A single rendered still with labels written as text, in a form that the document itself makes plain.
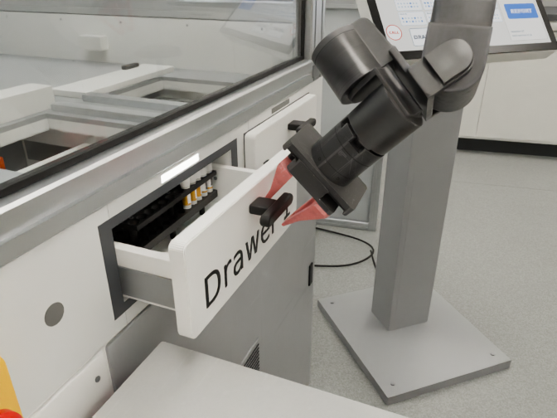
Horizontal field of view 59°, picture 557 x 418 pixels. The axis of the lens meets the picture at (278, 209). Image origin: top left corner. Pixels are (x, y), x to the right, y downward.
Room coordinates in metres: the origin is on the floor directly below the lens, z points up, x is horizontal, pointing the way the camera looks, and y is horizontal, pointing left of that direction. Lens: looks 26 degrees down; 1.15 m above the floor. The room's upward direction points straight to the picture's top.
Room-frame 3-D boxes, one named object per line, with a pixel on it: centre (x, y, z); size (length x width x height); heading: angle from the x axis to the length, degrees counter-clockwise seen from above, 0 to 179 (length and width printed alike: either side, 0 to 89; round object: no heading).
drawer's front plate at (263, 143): (0.84, -0.01, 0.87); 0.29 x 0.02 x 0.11; 157
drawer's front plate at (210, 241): (0.52, 0.04, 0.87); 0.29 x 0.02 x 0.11; 157
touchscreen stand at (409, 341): (1.35, -0.44, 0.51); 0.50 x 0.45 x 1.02; 20
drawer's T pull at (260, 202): (0.51, 0.01, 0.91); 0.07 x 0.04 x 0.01; 157
